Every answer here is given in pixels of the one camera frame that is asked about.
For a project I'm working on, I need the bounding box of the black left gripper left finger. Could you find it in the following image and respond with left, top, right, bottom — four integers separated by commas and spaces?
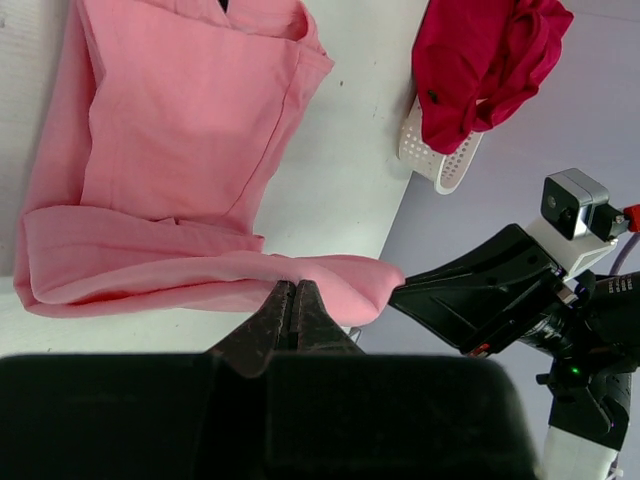
1, 282, 295, 479

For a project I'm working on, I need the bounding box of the red t-shirt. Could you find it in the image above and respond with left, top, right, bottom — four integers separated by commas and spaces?
412, 0, 574, 154

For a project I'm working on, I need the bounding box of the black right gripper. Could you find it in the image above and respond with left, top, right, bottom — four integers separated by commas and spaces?
389, 224, 639, 358

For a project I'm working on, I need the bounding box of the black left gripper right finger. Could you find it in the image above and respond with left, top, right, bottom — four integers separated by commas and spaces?
272, 279, 544, 480

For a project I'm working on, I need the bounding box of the white plastic laundry basket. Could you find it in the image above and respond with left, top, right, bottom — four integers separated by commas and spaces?
397, 97, 484, 195

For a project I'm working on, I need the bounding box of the pink t-shirt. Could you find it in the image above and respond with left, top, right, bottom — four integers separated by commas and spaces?
14, 1, 404, 326

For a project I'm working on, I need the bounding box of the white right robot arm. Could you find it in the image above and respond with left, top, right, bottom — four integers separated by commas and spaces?
389, 220, 639, 479

